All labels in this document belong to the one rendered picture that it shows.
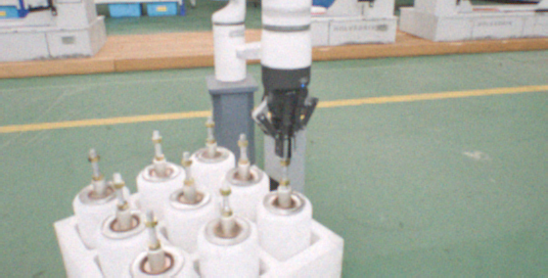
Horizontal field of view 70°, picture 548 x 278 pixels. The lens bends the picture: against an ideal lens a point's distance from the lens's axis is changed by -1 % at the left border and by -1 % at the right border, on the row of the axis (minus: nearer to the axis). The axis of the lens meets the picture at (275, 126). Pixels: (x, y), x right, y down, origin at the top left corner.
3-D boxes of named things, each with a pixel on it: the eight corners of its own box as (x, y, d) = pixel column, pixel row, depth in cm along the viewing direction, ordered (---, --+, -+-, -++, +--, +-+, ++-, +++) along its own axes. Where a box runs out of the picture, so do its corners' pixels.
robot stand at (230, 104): (211, 159, 138) (205, 75, 126) (252, 155, 140) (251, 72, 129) (214, 180, 124) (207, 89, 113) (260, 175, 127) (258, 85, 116)
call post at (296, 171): (264, 226, 103) (262, 115, 91) (285, 216, 107) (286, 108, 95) (282, 240, 98) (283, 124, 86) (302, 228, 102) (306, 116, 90)
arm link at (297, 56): (277, 50, 67) (277, 13, 65) (325, 63, 59) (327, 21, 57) (232, 58, 62) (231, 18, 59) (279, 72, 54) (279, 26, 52)
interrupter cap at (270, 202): (314, 209, 68) (314, 206, 67) (274, 221, 64) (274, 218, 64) (293, 188, 74) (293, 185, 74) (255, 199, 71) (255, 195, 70)
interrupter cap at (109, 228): (148, 238, 61) (147, 234, 60) (96, 244, 59) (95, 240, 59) (152, 209, 67) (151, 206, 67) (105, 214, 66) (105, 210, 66)
